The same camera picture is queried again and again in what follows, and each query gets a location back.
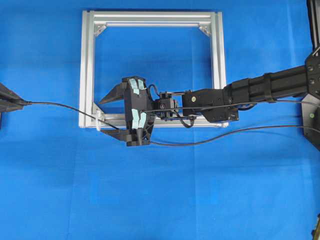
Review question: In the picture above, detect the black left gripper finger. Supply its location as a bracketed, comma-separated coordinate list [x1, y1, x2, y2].
[0, 102, 24, 113]
[0, 83, 25, 104]

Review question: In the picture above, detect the square aluminium extrusion frame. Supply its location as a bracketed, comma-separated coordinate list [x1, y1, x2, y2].
[78, 10, 227, 130]

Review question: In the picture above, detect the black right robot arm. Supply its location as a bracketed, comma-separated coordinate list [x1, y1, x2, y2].
[101, 48, 320, 147]

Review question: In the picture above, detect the translucent white zip-tie loop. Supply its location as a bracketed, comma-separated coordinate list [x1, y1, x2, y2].
[95, 110, 104, 132]

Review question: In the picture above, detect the thin black wire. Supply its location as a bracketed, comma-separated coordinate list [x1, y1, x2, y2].
[23, 100, 320, 146]

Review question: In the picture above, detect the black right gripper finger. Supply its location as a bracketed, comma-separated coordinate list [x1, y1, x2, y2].
[99, 82, 127, 105]
[101, 129, 133, 142]

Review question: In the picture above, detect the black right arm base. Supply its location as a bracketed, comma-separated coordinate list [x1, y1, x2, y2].
[301, 94, 320, 151]

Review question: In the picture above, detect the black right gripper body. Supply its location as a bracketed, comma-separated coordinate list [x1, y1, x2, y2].
[122, 76, 155, 147]

